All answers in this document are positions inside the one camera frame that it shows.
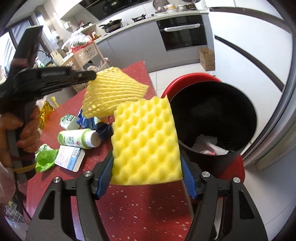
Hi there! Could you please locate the white blue carton box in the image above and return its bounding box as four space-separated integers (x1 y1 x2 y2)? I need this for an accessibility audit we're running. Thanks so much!
55 145 85 172

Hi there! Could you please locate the white paper towel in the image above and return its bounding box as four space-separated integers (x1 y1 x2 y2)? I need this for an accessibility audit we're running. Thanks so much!
192 135 229 156

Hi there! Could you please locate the green coconut water bottle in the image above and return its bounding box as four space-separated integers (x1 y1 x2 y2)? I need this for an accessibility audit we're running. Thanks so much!
57 128 101 149

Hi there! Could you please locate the green plastic bag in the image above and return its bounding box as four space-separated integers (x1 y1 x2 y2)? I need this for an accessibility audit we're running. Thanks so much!
35 144 59 172

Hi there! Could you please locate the Dettol cleaner bottle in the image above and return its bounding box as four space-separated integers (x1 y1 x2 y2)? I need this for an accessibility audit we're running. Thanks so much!
60 114 80 130

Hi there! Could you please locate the blue plastic bag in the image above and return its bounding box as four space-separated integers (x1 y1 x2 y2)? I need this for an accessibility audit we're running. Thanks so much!
76 109 113 141

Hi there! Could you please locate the yellow egg-crate sponge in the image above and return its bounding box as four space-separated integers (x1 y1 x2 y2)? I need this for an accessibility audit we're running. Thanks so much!
111 96 183 186

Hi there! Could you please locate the yellow foam fruit net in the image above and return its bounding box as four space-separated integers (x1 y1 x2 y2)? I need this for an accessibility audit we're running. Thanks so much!
82 67 149 118

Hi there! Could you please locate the black trash bin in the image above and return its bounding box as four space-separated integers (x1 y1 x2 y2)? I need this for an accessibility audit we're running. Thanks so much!
170 81 257 177

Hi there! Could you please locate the person's left hand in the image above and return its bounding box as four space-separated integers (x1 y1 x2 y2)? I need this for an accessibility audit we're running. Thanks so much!
1 106 40 168

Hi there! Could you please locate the gold foil bag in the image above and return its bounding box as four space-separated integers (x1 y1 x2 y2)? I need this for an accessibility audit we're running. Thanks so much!
38 100 55 130

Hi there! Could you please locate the red chair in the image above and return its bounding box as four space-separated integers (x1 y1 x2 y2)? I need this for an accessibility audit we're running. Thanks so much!
161 73 245 180

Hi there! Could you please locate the beige tiered storage cart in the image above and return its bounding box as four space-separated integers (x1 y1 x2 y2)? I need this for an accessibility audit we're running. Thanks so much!
60 41 110 93

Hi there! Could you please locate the black wok on stove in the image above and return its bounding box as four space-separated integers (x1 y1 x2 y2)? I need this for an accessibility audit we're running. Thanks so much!
99 19 122 33

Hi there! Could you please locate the black range hood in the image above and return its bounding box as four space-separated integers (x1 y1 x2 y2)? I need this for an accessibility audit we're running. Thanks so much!
79 0 146 20

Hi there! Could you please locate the cardboard box on floor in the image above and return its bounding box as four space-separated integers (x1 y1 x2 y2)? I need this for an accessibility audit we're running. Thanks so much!
198 47 215 71

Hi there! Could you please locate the white refrigerator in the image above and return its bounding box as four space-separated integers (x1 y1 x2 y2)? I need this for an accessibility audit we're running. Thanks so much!
203 0 295 149

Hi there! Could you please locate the black built-in oven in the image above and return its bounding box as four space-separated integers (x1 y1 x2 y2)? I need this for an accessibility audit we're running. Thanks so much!
157 15 207 51

